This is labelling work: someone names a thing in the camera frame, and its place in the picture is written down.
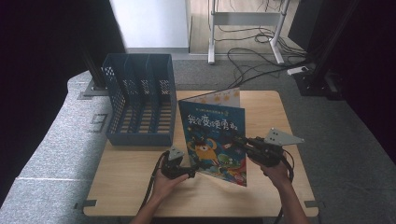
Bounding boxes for black curtain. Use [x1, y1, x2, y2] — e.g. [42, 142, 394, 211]
[339, 0, 396, 157]
[0, 0, 126, 206]

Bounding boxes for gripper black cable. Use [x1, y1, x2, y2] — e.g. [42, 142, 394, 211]
[280, 148, 295, 183]
[138, 151, 167, 211]

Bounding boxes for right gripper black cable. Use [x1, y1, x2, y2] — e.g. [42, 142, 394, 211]
[280, 148, 295, 183]

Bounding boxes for white metal desk frame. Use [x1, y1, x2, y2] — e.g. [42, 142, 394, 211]
[207, 0, 291, 65]

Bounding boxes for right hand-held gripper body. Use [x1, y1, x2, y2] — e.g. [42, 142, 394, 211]
[246, 127, 305, 168]

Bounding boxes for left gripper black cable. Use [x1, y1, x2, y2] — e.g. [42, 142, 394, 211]
[138, 151, 167, 211]

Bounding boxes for white board panel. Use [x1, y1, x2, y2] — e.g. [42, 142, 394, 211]
[108, 0, 191, 54]

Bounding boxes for blue illustrated children's book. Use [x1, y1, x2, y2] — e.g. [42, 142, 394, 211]
[177, 87, 248, 188]

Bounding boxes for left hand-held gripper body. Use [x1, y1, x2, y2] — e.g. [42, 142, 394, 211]
[160, 146, 188, 181]

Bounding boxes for person's right hand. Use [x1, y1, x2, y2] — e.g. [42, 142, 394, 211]
[248, 157, 292, 189]

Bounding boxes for white power strip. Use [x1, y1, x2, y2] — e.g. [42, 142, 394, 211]
[286, 65, 309, 77]

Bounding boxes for person's left hand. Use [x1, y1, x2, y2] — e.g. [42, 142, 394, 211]
[151, 169, 190, 201]

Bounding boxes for black floor cables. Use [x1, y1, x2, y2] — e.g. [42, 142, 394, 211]
[214, 0, 314, 91]

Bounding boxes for black metal stand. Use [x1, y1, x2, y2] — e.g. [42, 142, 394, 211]
[78, 43, 109, 98]
[293, 0, 361, 101]

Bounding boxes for blue plastic file rack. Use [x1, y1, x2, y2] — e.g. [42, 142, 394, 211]
[102, 52, 178, 147]

